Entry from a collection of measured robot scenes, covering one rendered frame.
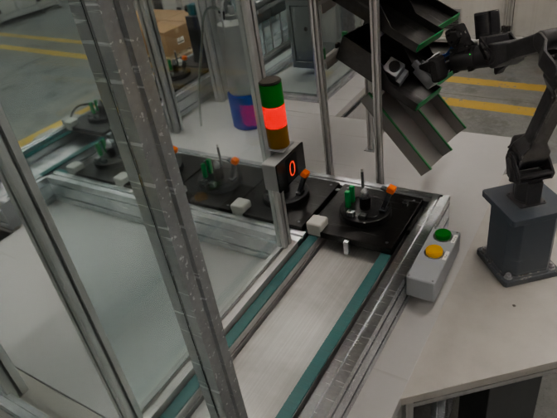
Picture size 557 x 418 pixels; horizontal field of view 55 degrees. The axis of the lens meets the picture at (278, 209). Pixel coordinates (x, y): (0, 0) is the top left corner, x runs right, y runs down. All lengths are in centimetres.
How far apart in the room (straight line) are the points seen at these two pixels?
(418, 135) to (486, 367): 73
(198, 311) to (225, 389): 12
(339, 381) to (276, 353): 18
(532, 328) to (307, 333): 50
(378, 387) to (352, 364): 11
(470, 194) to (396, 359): 69
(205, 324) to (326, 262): 89
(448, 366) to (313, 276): 38
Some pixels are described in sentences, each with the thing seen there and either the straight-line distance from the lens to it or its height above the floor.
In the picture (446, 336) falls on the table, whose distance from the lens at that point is 129.
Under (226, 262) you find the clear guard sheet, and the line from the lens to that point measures 119.
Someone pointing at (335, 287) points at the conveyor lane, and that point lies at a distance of 132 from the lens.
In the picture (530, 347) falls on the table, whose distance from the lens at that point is 130.
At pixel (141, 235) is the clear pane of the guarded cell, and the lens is 45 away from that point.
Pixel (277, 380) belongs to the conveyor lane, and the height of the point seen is 92.
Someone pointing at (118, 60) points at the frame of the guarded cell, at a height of 171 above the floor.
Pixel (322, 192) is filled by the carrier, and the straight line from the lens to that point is 156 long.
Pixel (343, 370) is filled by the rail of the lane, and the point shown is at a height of 96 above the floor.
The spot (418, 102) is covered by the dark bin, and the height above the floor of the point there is 120.
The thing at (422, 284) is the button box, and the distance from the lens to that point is 128.
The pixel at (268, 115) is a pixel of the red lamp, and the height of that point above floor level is 134.
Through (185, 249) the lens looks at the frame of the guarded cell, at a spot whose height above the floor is 154.
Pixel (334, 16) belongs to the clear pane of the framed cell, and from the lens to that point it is 248.
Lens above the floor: 181
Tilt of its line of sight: 34 degrees down
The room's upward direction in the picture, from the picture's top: 9 degrees counter-clockwise
